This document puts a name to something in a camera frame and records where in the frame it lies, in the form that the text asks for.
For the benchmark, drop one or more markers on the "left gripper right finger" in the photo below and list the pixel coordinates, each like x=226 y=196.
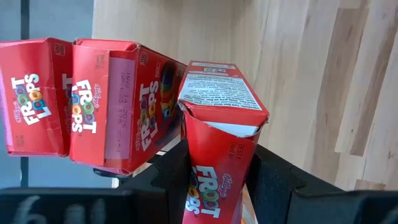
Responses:
x=295 y=202

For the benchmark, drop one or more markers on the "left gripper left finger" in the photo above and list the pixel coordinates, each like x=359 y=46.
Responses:
x=140 y=202

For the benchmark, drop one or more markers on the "red Froot Loops cereal box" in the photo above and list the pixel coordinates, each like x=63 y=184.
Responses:
x=124 y=102
x=217 y=149
x=34 y=99

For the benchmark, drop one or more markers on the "orange Mini Wheats cereal box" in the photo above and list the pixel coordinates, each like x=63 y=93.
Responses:
x=250 y=207

